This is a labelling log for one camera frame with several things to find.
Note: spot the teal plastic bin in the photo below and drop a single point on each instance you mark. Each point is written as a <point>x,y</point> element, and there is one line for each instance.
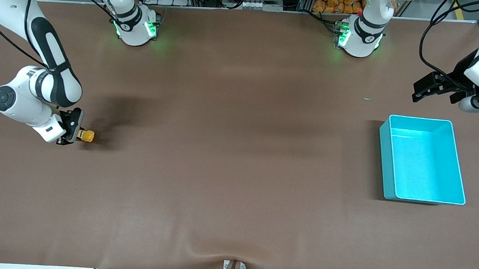
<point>424,170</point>

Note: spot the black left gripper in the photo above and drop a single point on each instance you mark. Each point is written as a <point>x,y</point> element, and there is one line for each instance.
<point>462,72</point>

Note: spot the orange snack bags pile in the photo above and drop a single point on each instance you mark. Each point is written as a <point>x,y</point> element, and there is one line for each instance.
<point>339,3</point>

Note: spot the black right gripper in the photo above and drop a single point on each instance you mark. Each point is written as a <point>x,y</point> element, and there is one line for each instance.
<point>72,124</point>

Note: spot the white terminal block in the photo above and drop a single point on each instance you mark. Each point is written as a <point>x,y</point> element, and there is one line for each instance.
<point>255,5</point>

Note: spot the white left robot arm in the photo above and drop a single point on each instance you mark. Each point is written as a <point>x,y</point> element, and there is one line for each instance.
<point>363,48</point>

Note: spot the brown table mat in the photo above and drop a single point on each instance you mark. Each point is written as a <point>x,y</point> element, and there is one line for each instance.
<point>238,151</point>

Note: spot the yellow beetle toy car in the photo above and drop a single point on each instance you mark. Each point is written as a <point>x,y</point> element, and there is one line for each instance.
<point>87,136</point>

